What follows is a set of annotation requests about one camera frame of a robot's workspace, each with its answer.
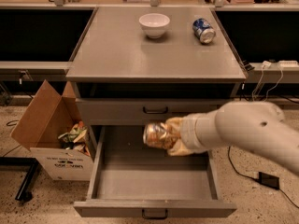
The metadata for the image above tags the white charger cable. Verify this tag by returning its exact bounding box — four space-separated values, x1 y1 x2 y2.
251 61 286 102

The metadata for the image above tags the grey drawer cabinet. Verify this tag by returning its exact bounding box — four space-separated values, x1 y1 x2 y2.
66 6 246 143

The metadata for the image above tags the closed grey top drawer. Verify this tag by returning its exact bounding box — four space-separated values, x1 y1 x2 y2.
76 98 230 125

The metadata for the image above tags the black power adapter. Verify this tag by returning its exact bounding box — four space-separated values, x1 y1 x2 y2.
258 172 279 189

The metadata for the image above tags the white ceramic bowl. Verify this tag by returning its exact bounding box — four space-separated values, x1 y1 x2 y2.
139 13 170 39

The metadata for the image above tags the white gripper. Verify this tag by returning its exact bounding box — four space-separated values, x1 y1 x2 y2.
165 113 219 156

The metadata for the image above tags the white power strip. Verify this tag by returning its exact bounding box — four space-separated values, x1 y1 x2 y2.
278 61 299 68

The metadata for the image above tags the black floor cable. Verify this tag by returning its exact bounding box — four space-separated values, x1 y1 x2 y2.
227 146 299 209

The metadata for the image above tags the open grey middle drawer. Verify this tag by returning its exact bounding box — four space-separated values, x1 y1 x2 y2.
74 126 236 219

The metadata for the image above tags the blue soda can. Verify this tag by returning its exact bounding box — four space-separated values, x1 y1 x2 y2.
192 18 216 44

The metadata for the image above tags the cardboard trash box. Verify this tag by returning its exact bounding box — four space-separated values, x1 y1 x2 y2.
11 80 93 181

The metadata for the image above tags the black metal table leg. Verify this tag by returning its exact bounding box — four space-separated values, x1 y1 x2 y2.
0 157 39 203

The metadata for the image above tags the crumpled trash in box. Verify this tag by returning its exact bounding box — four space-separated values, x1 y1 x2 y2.
58 121 91 156

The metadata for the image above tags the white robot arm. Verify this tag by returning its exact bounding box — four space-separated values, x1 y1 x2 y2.
168 102 299 175

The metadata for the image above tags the crushed orange can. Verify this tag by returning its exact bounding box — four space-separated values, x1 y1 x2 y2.
143 122 180 149

